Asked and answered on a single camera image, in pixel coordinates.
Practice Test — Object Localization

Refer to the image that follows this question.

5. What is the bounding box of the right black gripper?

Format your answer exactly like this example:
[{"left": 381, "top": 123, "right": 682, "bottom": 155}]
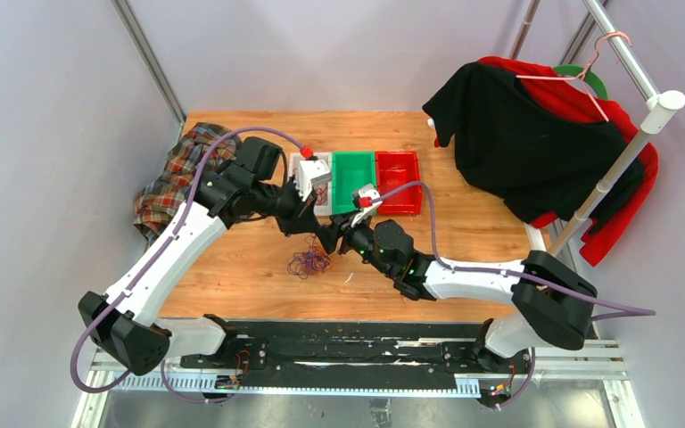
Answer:
[{"left": 318, "top": 210, "right": 394, "bottom": 279}]

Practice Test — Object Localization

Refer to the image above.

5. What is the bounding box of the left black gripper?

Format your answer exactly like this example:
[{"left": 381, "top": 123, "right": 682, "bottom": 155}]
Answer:
[{"left": 253, "top": 175, "right": 321, "bottom": 237}]

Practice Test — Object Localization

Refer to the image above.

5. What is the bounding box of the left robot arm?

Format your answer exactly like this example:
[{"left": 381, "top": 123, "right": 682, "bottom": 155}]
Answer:
[{"left": 78, "top": 137, "right": 332, "bottom": 376}]

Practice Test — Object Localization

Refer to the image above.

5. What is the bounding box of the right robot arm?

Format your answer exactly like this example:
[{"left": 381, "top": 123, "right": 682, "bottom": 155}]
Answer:
[{"left": 317, "top": 214, "right": 597, "bottom": 372}]

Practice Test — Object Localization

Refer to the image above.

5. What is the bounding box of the white plastic bin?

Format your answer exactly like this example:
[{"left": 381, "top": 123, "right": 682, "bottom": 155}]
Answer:
[{"left": 286, "top": 152, "right": 332, "bottom": 217}]

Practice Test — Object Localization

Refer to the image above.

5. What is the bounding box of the green plastic bin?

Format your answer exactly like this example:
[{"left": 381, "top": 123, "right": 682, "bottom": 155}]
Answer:
[{"left": 330, "top": 152, "right": 376, "bottom": 214}]

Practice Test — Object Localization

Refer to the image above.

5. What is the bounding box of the red plastic bin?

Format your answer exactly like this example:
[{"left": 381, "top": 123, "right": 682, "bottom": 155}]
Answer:
[{"left": 375, "top": 151, "right": 422, "bottom": 216}]

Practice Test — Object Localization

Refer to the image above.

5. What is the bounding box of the plaid flannel shirt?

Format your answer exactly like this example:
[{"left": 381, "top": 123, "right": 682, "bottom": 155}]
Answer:
[{"left": 133, "top": 122, "right": 242, "bottom": 245}]

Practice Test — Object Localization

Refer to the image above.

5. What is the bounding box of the black shirt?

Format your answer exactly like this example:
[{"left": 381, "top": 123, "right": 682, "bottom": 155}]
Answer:
[{"left": 423, "top": 56, "right": 637, "bottom": 226}]

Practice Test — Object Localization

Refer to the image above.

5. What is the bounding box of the red shirt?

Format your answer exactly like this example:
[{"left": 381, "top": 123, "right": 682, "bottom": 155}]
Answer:
[{"left": 433, "top": 55, "right": 661, "bottom": 268}]

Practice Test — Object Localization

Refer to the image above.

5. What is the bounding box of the green hanger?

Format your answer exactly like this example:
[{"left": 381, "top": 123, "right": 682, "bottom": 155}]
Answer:
[{"left": 552, "top": 64, "right": 609, "bottom": 100}]

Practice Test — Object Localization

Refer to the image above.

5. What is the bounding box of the white clothes rack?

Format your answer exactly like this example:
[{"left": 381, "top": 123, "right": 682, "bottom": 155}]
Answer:
[{"left": 508, "top": 0, "right": 685, "bottom": 261}]

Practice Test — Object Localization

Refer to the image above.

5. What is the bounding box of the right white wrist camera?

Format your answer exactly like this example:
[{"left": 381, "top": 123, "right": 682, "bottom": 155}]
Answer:
[{"left": 351, "top": 184, "right": 381, "bottom": 226}]

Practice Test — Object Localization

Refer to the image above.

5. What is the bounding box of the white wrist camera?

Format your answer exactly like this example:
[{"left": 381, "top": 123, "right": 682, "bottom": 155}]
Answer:
[
  {"left": 351, "top": 184, "right": 381, "bottom": 226},
  {"left": 293, "top": 158, "right": 333, "bottom": 202}
]

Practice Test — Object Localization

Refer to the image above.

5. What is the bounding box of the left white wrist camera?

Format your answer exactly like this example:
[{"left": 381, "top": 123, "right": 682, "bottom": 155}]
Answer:
[{"left": 293, "top": 158, "right": 333, "bottom": 202}]

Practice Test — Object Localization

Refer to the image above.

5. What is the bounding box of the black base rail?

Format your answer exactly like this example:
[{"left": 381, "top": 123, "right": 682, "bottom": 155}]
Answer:
[{"left": 179, "top": 320, "right": 530, "bottom": 391}]

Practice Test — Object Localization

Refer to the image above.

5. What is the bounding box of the pink wire hanger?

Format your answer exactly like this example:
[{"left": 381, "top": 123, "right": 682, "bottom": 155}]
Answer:
[{"left": 507, "top": 31, "right": 631, "bottom": 122}]

